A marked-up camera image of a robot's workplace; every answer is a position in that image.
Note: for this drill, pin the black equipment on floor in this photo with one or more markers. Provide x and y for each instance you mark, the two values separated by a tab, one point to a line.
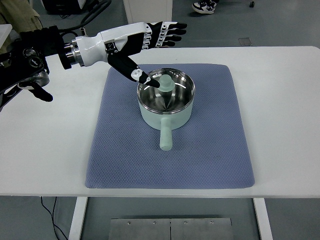
70	7

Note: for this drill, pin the grey floor socket cover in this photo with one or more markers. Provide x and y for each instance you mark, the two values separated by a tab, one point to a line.
245	41

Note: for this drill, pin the right white table leg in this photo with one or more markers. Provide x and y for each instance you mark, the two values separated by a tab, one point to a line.
262	218

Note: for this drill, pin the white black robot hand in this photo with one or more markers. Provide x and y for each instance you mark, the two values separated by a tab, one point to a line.
115	46

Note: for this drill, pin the blue textured mat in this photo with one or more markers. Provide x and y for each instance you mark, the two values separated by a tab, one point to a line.
208	152

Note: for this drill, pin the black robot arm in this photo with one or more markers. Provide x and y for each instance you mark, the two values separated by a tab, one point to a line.
25	66

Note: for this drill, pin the white pedestal base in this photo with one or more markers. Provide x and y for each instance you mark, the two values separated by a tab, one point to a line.
148	11

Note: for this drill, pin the white side table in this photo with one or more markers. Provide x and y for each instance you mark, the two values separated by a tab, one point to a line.
5	30

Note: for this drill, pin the left white table leg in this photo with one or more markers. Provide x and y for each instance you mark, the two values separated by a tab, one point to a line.
78	218

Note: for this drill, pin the green pot with handle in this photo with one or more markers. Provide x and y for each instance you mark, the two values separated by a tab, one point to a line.
168	107

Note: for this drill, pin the black white sneaker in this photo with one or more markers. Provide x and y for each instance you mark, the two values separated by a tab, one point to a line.
206	7

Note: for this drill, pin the white table leg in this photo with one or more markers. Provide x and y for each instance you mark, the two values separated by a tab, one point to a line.
78	218
262	218

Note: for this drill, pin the person in khaki trousers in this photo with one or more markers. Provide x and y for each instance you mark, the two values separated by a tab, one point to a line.
20	15

